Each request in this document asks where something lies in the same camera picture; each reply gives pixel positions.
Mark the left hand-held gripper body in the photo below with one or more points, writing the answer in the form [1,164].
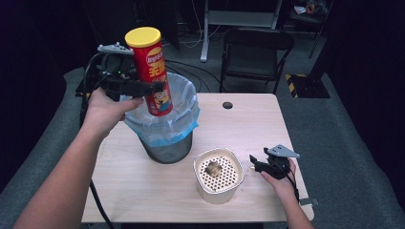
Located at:
[114,73]

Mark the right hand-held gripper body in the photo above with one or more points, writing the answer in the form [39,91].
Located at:
[280,162]

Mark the red chips can yellow lid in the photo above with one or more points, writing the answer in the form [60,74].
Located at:
[153,71]

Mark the blue plastic bin liner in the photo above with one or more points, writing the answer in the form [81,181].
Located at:
[180,120]

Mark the metal container with perforated strainer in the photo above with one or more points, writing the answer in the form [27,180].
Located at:
[218,187]

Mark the black mesh trash bin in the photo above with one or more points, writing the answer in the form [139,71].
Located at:
[173,151]

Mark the person's right hand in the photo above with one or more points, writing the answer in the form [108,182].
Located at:
[281,187]

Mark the person's left hand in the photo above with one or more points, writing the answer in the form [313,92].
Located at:
[105,111]

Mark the black base with hazard stripes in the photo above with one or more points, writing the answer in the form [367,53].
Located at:
[310,87]
[81,90]

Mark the brown wet residue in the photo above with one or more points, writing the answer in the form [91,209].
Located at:
[214,168]

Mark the black equipment cabinet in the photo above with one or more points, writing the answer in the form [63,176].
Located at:
[108,22]

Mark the black folding chair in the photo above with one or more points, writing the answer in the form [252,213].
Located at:
[251,60]

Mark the dark cart with clutter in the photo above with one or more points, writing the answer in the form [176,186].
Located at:
[305,14]

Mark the grey metal table bracket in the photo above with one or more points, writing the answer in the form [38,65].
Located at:
[310,201]

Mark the white metal desk frame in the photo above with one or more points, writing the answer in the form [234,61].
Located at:
[237,18]

